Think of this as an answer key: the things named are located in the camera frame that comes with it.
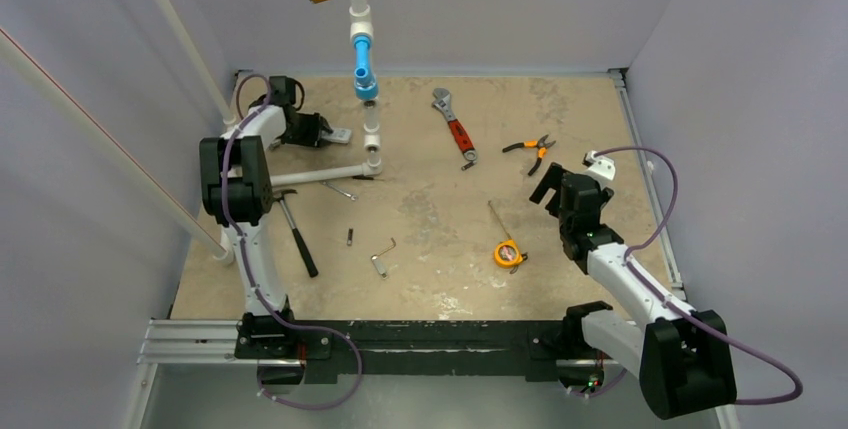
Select white remote control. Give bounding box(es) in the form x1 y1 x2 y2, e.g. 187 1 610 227
322 128 353 145

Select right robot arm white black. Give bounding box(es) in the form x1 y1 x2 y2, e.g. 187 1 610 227
529 163 737 420

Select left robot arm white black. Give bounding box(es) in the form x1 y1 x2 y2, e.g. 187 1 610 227
199 78 333 362

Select small silver spanner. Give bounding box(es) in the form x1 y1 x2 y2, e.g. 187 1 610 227
320 181 358 201

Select yellow tape measure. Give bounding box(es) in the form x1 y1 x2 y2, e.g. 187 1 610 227
487 200 529 274

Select white pvc pipe assembly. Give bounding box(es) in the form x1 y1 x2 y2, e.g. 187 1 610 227
271 0 383 187

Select silver hex key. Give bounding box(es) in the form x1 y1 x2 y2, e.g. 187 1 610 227
370 237 398 280

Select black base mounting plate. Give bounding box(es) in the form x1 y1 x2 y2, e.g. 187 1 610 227
234 316 603 384

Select orange handled pliers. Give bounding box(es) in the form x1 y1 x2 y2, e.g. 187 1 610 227
501 133 557 178

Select black handled hammer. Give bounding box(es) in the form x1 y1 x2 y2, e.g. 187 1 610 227
275 189 319 278

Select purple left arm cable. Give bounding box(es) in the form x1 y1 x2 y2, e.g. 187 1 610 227
220 73 364 413

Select red handled adjustable wrench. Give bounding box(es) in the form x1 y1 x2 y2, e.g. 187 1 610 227
432 87 478 171

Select aluminium frame rail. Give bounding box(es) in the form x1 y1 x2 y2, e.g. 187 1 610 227
137 319 237 364

